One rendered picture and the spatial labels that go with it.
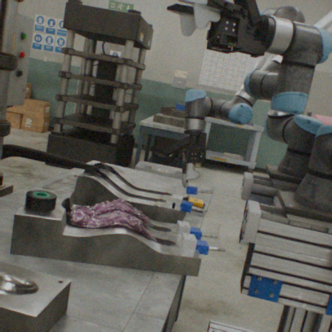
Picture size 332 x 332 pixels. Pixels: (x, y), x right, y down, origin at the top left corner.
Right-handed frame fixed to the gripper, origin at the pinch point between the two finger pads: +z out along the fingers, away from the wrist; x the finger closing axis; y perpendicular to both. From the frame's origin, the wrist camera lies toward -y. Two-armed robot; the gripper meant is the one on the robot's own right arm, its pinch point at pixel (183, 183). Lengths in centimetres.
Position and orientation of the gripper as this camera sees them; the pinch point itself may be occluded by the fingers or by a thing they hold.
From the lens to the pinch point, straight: 160.4
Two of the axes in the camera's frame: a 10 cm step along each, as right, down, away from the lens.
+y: 9.8, 0.7, -1.6
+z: -0.7, 10.0, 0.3
